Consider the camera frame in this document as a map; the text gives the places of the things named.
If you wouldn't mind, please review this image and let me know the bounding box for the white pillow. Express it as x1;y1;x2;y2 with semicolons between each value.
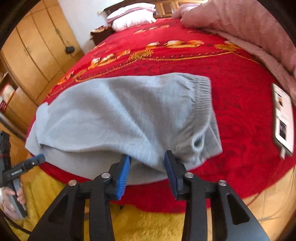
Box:
107;3;156;21
112;9;156;32

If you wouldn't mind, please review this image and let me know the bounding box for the pink checkered quilt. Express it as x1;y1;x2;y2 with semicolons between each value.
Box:
173;1;295;102

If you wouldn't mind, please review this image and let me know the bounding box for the person's left hand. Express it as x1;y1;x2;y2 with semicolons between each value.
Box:
1;182;26;220

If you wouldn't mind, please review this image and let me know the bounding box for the white smartphone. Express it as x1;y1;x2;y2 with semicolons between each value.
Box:
272;83;295;160

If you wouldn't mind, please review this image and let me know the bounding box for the yellow fuzzy blanket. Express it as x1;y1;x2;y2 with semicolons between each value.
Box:
16;163;186;240

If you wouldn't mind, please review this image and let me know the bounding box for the upper white pillow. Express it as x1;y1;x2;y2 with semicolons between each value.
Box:
107;3;156;21

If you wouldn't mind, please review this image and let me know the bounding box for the dark wooden headboard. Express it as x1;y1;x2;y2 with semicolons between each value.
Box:
103;0;206;18

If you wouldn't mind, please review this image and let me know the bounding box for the cloth on nightstand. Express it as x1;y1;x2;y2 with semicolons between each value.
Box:
91;25;112;34

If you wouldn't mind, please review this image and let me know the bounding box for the small black hanging bag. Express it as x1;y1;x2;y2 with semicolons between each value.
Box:
65;46;75;54

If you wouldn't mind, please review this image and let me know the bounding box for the lower white pillow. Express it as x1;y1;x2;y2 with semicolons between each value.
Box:
112;9;156;32

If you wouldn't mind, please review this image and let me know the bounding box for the dark wooden nightstand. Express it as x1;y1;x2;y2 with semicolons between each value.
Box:
90;29;115;46

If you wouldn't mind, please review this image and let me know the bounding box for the wooden wardrobe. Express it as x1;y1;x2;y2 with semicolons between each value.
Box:
1;1;84;135

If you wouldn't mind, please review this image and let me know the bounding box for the red floral bedspread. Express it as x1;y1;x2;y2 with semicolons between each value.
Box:
25;17;296;214

